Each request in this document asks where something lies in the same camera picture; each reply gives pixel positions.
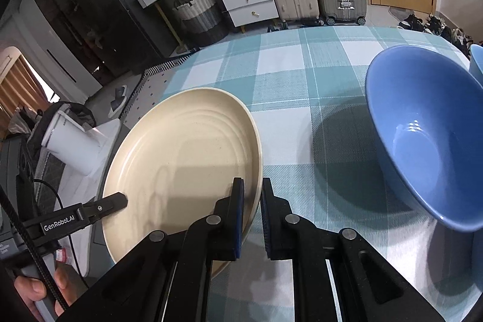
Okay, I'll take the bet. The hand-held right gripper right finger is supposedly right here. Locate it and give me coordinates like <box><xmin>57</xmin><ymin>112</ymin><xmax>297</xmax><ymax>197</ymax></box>
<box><xmin>261</xmin><ymin>177</ymin><xmax>446</xmax><ymax>322</ymax></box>

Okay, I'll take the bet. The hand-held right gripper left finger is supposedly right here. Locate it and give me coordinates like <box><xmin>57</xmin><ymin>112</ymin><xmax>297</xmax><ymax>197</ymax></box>
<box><xmin>64</xmin><ymin>177</ymin><xmax>246</xmax><ymax>322</ymax></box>

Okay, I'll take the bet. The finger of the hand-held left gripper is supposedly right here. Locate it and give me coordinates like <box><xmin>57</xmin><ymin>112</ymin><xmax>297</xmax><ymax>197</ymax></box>
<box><xmin>77</xmin><ymin>192</ymin><xmax>129</xmax><ymax>227</ymax></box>

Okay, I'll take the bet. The cream plate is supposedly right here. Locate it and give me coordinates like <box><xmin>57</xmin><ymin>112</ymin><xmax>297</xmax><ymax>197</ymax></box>
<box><xmin>102</xmin><ymin>87</ymin><xmax>264</xmax><ymax>277</ymax></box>

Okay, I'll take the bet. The blue bowl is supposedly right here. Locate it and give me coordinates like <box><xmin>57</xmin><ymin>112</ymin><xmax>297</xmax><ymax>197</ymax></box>
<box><xmin>469</xmin><ymin>44</ymin><xmax>483</xmax><ymax>86</ymax></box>
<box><xmin>365</xmin><ymin>45</ymin><xmax>483</xmax><ymax>234</ymax></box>

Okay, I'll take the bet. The person's left hand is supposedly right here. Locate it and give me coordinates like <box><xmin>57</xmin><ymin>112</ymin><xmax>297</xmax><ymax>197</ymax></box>
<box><xmin>14</xmin><ymin>263</ymin><xmax>82</xmax><ymax>318</ymax></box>

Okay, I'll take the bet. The dark grey padded case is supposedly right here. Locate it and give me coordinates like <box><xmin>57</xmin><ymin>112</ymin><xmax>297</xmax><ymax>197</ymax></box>
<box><xmin>0</xmin><ymin>139</ymin><xmax>65</xmax><ymax>202</ymax></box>

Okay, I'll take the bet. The white tumbler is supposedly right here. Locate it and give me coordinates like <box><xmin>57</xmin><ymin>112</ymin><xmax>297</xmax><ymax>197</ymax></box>
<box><xmin>41</xmin><ymin>111</ymin><xmax>110</xmax><ymax>175</ymax></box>

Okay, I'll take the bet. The black backpack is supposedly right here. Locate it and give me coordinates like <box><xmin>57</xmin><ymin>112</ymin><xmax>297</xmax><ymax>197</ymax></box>
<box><xmin>30</xmin><ymin>101</ymin><xmax>95</xmax><ymax>142</ymax></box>

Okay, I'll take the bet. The white grey slipper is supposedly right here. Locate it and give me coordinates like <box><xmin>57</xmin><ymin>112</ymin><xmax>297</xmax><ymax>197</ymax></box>
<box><xmin>109</xmin><ymin>85</ymin><xmax>130</xmax><ymax>118</ymax></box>

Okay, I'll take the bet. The brown curtain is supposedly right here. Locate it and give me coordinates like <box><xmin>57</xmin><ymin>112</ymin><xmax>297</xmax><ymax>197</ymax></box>
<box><xmin>0</xmin><ymin>62</ymin><xmax>50</xmax><ymax>138</ymax></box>

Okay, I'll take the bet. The teal white checked tablecloth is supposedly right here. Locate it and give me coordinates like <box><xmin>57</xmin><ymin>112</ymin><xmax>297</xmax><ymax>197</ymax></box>
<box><xmin>91</xmin><ymin>26</ymin><xmax>483</xmax><ymax>322</ymax></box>

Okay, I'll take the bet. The white cabinet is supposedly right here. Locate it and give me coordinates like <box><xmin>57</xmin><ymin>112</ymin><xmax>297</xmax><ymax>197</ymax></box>
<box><xmin>15</xmin><ymin>0</ymin><xmax>102</xmax><ymax>100</ymax></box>

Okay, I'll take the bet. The black tall cabinet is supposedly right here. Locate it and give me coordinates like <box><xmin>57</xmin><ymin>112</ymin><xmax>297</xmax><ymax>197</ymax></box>
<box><xmin>28</xmin><ymin>0</ymin><xmax>114</xmax><ymax>81</ymax></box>

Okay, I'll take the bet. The woven basket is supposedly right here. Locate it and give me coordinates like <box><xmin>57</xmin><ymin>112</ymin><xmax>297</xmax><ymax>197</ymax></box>
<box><xmin>171</xmin><ymin>0</ymin><xmax>229</xmax><ymax>47</ymax></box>

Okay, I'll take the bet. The grey door mat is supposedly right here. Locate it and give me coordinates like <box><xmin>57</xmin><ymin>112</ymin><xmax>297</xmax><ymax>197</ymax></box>
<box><xmin>389</xmin><ymin>6</ymin><xmax>416</xmax><ymax>21</ymax></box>

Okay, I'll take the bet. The scattered shoes group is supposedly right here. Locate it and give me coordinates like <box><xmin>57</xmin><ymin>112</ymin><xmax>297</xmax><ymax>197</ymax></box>
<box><xmin>396</xmin><ymin>13</ymin><xmax>476</xmax><ymax>51</ymax></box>

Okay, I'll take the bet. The thin black cable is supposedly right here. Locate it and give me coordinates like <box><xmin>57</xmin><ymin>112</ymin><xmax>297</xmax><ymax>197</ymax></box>
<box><xmin>34</xmin><ymin>179</ymin><xmax>87</xmax><ymax>281</ymax></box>

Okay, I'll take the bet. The thick black cable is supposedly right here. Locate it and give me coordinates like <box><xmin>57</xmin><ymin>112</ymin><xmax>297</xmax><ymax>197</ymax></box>
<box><xmin>0</xmin><ymin>186</ymin><xmax>70</xmax><ymax>308</ymax></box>

